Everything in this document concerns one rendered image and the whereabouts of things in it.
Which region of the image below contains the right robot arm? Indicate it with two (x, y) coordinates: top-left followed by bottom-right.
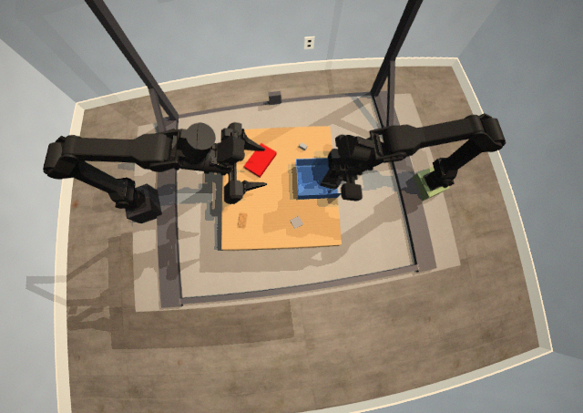
(43, 122), (245, 212)

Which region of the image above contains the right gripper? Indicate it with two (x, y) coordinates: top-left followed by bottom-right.
(202, 122), (267, 204)

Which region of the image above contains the small grey flat square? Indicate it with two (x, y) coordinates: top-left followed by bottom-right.
(291, 216), (303, 229)

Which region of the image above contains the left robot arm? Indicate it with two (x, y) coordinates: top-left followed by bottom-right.
(328, 113), (506, 191)

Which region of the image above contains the red rectangular block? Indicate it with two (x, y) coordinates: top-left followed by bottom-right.
(244, 143), (277, 177)

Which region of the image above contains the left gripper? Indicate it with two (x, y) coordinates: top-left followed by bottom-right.
(330, 134), (373, 201)

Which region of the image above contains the blue open tray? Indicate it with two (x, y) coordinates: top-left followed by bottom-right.
(296, 158), (341, 200)

